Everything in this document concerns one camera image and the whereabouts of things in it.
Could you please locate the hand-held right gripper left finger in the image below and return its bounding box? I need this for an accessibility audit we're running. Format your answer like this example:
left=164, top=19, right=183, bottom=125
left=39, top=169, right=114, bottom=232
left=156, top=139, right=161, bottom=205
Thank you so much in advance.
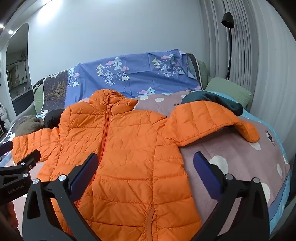
left=22, top=152, right=102, bottom=241

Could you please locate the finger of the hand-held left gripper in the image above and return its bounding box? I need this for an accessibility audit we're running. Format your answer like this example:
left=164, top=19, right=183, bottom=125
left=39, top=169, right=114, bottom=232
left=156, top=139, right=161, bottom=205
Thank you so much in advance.
left=0, top=149, right=41, bottom=177
left=0, top=141, right=14, bottom=161

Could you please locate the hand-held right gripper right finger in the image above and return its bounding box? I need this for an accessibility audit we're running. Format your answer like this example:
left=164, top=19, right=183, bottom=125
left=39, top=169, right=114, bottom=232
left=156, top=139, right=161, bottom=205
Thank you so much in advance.
left=193, top=152, right=271, bottom=241

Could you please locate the orange puffer jacket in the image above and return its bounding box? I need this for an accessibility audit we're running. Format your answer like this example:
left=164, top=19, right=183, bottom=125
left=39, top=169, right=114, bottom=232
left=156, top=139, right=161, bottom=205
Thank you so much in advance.
left=11, top=89, right=260, bottom=241

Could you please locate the olive brown knit sweater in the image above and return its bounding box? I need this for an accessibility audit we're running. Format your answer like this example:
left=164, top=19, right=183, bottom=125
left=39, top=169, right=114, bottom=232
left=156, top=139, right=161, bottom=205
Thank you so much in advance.
left=14, top=115, right=45, bottom=137

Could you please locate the white cat figurine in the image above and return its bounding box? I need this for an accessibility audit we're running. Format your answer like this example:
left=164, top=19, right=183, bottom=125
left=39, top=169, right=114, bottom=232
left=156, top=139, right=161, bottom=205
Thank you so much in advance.
left=0, top=105, right=11, bottom=128

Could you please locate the pink dotted blanket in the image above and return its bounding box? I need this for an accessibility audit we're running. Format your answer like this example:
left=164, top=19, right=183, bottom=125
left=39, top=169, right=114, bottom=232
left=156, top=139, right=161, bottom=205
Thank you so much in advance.
left=0, top=91, right=290, bottom=232

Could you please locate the black garment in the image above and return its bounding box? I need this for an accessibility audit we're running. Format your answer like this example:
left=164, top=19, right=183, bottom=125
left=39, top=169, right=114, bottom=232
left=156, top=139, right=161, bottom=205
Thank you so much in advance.
left=44, top=108, right=66, bottom=129

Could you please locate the dark tree-print cloth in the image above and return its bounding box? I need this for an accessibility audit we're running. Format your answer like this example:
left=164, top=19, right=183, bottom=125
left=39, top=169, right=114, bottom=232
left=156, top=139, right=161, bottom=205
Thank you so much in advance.
left=43, top=71, right=70, bottom=112

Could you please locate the dark teal garment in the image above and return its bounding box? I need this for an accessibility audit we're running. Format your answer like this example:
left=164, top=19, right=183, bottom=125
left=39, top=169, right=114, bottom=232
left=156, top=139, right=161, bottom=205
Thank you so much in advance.
left=181, top=90, right=243, bottom=117

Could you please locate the green pillow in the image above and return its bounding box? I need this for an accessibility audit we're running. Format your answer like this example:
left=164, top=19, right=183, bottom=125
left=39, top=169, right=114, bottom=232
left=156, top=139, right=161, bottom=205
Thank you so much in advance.
left=205, top=77, right=252, bottom=103

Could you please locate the blue tree-print bed sheet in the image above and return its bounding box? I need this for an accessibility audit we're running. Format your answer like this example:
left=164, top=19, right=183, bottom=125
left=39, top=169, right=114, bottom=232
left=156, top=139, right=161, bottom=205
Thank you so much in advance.
left=66, top=49, right=204, bottom=102

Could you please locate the white pleated curtain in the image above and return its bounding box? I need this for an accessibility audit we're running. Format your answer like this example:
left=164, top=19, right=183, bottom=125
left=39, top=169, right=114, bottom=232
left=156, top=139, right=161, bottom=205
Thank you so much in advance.
left=200, top=0, right=296, bottom=163

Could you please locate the black floor lamp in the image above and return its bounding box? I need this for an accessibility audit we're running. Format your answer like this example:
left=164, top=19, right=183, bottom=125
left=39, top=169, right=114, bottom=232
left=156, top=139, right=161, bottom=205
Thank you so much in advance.
left=221, top=12, right=234, bottom=81

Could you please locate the arched wall mirror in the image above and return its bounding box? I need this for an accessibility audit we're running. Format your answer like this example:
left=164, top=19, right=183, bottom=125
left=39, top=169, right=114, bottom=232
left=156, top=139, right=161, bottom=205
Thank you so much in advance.
left=5, top=23, right=35, bottom=117

